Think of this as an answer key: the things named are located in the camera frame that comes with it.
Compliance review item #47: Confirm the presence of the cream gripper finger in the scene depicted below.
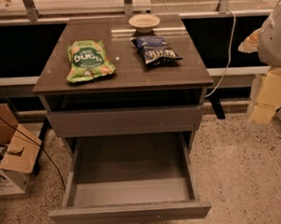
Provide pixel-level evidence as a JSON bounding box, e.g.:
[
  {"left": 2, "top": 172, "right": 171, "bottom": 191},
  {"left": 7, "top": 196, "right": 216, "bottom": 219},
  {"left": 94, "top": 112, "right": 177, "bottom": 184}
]
[
  {"left": 238, "top": 29, "right": 260, "bottom": 54},
  {"left": 246, "top": 67, "right": 281, "bottom": 131}
]

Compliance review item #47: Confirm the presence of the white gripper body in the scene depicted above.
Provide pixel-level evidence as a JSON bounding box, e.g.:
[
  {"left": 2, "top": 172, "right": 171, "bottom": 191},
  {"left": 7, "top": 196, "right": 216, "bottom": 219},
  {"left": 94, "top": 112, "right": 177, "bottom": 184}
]
[{"left": 258, "top": 0, "right": 281, "bottom": 67}]

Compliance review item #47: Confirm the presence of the green rice chip bag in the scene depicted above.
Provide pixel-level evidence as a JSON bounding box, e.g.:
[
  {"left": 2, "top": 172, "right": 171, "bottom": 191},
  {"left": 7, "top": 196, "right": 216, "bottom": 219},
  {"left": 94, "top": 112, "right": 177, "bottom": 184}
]
[{"left": 66, "top": 40, "right": 117, "bottom": 83}]

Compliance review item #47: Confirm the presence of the blue kettle chip bag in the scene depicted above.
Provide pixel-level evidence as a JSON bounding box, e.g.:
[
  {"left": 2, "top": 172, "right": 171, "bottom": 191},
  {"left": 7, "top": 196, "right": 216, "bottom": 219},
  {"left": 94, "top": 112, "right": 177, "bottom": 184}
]
[{"left": 131, "top": 35, "right": 183, "bottom": 65}]

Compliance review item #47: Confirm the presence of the dark grey drawer cabinet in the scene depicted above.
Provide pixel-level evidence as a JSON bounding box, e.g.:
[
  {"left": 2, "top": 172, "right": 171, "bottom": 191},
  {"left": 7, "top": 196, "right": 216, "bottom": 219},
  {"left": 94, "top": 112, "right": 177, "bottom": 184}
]
[{"left": 33, "top": 14, "right": 212, "bottom": 144}]

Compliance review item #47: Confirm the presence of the open middle drawer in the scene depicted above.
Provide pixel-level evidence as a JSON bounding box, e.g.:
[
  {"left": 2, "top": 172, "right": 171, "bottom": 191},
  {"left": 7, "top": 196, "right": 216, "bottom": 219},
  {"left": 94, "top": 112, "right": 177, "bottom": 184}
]
[{"left": 49, "top": 133, "right": 211, "bottom": 224}]

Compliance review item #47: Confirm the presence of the closed top drawer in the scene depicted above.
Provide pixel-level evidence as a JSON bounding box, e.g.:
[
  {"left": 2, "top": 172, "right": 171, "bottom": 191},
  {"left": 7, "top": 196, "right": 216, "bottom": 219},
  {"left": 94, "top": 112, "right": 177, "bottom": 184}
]
[{"left": 48, "top": 106, "right": 203, "bottom": 138}]

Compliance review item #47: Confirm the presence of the white paper bowl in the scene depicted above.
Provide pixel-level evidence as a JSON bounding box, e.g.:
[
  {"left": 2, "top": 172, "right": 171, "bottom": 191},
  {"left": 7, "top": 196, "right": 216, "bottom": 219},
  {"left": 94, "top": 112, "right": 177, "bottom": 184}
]
[{"left": 128, "top": 14, "right": 160, "bottom": 34}]

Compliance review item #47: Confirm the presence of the open cardboard box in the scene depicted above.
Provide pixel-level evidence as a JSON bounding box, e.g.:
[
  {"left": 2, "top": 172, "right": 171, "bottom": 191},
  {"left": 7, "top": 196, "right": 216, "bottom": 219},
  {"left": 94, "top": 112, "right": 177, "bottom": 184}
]
[{"left": 0, "top": 104, "right": 42, "bottom": 196}]

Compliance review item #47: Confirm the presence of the white wall cable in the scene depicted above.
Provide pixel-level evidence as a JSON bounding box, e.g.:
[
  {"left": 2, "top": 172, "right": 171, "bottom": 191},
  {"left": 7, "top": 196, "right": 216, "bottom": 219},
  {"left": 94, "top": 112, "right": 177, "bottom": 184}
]
[{"left": 201, "top": 9, "right": 241, "bottom": 99}]

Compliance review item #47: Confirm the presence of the black floor cable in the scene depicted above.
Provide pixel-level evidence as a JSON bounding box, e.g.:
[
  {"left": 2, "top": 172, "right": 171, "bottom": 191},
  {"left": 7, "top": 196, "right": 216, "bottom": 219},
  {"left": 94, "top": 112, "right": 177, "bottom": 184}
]
[{"left": 0, "top": 106, "right": 66, "bottom": 193}]

